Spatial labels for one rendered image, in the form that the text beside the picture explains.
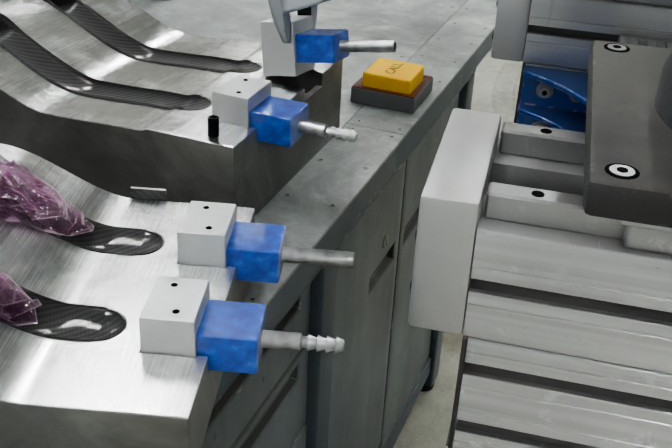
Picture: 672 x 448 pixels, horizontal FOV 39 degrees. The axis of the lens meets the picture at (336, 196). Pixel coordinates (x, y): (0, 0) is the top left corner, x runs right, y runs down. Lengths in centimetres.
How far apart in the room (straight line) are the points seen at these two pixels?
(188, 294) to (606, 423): 28
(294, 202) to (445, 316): 38
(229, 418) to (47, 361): 34
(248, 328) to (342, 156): 42
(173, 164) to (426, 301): 36
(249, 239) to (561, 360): 26
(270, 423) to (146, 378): 47
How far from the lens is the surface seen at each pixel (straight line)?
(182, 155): 84
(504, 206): 54
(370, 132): 107
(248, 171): 85
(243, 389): 96
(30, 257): 72
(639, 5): 100
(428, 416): 190
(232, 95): 85
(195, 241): 71
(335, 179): 96
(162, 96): 94
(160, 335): 62
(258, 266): 71
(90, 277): 71
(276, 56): 95
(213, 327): 63
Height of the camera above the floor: 124
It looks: 28 degrees down
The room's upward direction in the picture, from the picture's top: 3 degrees clockwise
